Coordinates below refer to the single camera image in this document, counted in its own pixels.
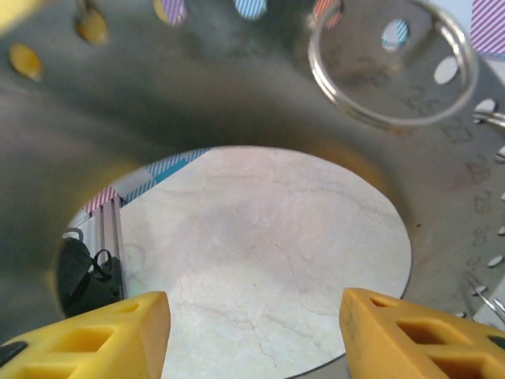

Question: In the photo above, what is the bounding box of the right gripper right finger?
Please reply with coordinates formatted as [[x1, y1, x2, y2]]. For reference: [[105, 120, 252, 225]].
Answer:
[[339, 287, 505, 379]]

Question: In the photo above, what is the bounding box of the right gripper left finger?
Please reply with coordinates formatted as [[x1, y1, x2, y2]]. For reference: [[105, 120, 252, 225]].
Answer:
[[0, 291, 171, 379]]

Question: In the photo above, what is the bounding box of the small silver split keyring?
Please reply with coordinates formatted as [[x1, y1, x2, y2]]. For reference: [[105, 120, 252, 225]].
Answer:
[[307, 0, 481, 129]]

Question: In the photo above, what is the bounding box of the grooved aluminium base rail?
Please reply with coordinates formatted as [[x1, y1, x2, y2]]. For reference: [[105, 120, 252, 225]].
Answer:
[[91, 197, 127, 301]]

